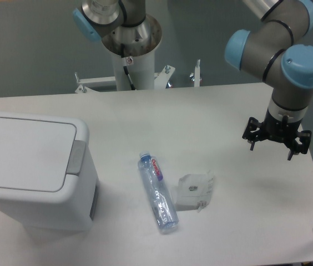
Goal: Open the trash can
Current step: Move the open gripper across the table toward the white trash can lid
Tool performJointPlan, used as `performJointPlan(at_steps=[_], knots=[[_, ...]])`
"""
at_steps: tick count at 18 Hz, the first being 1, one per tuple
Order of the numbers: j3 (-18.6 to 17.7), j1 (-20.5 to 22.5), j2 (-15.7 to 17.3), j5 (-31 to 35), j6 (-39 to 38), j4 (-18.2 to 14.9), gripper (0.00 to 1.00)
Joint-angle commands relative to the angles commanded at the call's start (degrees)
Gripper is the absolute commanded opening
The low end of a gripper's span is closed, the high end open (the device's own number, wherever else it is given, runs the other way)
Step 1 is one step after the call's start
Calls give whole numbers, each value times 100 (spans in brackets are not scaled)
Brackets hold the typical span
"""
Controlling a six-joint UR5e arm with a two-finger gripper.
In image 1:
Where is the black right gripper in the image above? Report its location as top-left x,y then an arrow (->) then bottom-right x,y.
242,110 -> 312,161

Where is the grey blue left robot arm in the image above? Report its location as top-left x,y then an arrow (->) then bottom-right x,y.
73,1 -> 313,155

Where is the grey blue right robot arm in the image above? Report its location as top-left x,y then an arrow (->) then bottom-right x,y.
224,1 -> 313,157

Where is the white push-lid trash can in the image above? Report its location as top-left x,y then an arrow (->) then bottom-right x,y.
0,111 -> 99,231

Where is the crumpled clear plastic bag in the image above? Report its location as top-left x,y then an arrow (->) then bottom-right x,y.
173,171 -> 216,212

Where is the clear plastic water bottle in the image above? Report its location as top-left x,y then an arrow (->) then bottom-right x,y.
138,152 -> 179,234

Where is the white metal base bracket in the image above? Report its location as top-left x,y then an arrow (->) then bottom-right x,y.
74,59 -> 203,94

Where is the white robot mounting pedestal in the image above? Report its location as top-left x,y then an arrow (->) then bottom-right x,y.
102,15 -> 163,91

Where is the black cable on pedestal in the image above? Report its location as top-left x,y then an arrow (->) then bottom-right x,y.
119,43 -> 137,91

